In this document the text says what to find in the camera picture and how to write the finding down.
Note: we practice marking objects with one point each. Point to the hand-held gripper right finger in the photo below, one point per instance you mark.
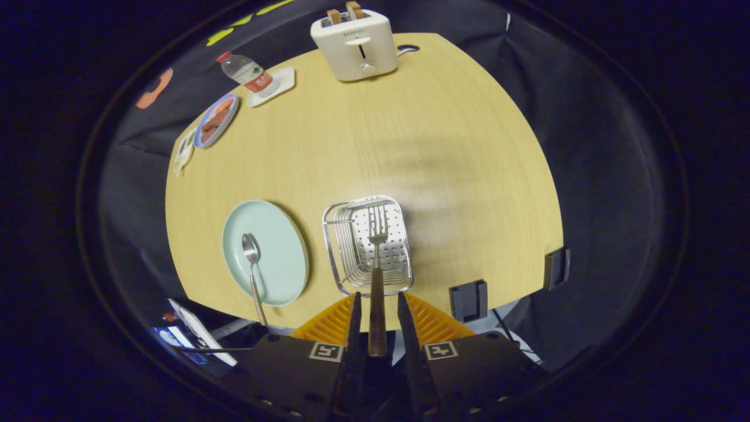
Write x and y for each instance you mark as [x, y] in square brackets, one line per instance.
[410, 351]

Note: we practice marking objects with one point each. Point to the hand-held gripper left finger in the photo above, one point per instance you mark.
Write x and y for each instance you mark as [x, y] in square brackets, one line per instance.
[355, 351]

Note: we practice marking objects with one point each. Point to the black table edge clamp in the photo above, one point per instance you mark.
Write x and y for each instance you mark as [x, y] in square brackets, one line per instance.
[467, 300]
[555, 268]

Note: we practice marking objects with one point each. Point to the pale green plate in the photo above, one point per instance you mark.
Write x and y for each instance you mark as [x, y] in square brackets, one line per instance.
[281, 258]

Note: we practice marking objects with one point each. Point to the white flat board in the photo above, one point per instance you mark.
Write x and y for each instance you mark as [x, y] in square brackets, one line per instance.
[202, 334]

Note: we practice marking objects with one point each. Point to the lit tablet screen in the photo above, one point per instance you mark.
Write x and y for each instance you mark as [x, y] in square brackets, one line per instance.
[176, 340]

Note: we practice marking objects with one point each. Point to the blue rimmed plate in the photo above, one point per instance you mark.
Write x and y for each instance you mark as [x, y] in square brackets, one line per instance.
[202, 138]

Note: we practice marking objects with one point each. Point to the orange and brown food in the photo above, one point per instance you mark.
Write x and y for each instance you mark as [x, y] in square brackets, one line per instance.
[217, 119]

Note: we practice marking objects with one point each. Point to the white square coaster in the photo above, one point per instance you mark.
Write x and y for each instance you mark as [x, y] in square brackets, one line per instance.
[284, 79]

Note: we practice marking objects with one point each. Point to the clear plastic water bottle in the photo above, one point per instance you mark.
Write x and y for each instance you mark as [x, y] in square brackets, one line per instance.
[246, 71]

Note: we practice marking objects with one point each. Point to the white toaster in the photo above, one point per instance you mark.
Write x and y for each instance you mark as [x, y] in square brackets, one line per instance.
[357, 50]

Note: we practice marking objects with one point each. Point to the toast bread slice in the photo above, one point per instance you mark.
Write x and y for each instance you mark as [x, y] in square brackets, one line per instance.
[354, 10]
[334, 16]

